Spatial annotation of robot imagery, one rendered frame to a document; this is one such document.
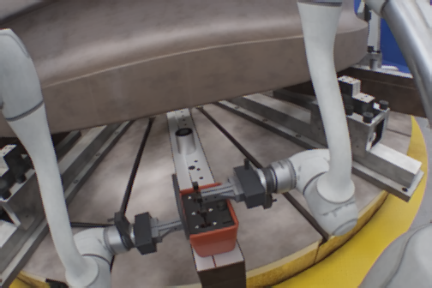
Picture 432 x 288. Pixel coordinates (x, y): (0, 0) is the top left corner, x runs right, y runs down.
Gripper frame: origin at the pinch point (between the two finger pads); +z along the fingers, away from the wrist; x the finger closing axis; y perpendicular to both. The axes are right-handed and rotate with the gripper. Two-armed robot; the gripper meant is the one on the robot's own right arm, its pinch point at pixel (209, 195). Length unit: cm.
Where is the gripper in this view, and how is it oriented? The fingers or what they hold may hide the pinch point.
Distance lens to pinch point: 72.4
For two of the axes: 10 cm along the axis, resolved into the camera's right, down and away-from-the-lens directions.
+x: 2.2, 4.8, -8.5
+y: -1.1, -8.5, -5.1
